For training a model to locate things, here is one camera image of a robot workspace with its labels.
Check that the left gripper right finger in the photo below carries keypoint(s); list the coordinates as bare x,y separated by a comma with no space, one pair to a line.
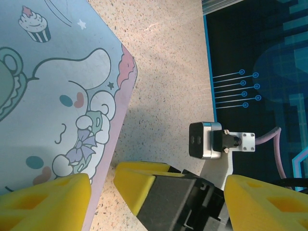
269,209

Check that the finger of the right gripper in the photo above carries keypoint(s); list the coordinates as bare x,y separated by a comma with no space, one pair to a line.
134,187

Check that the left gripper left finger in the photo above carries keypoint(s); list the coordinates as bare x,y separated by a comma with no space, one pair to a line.
43,207

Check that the cartoon print tin box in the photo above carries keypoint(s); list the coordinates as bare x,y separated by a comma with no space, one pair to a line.
60,84

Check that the blue table edge strip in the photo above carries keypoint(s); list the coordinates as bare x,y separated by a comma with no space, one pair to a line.
209,60

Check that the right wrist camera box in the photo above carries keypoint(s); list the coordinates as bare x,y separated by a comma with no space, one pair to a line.
204,139

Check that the aluminium frame post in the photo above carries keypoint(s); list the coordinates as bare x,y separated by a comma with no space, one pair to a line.
221,6

